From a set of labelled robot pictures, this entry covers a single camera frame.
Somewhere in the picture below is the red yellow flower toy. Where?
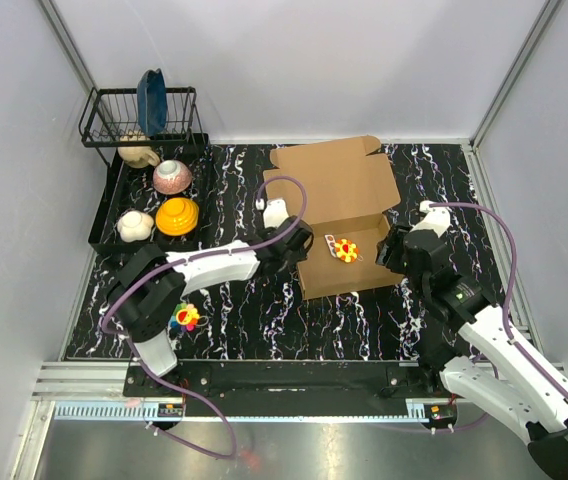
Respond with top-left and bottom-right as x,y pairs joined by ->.
324,234 -> 363,264

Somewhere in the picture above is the brown cardboard box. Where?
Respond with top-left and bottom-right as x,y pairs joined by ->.
263,135 -> 403,300

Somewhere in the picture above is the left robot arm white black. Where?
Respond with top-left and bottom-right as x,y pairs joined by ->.
100,216 -> 314,396

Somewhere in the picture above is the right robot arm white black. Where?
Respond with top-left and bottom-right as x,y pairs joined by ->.
376,225 -> 568,479

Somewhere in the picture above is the black tray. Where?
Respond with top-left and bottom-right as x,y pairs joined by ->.
88,133 -> 214,255

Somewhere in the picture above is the orange ribbed bowl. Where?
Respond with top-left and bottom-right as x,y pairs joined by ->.
155,197 -> 199,236

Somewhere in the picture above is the rainbow flower toy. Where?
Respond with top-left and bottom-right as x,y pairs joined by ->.
169,303 -> 202,332

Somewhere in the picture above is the pink patterned bowl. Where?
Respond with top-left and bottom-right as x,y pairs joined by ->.
153,160 -> 193,195

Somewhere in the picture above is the beige mug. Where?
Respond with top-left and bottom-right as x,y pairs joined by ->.
117,131 -> 161,169

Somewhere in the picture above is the blue plate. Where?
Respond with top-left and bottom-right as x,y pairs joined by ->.
136,69 -> 168,137

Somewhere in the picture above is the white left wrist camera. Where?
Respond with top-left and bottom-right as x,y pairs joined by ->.
255,198 -> 289,229

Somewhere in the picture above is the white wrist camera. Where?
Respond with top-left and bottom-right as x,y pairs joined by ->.
410,200 -> 451,238
255,198 -> 289,229

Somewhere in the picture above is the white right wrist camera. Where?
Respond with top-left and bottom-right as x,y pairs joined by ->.
410,200 -> 451,238

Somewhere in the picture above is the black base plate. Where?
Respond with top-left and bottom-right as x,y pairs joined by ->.
122,358 -> 465,419

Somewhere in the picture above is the black wire dish rack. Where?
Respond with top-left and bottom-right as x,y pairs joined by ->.
78,87 -> 209,148

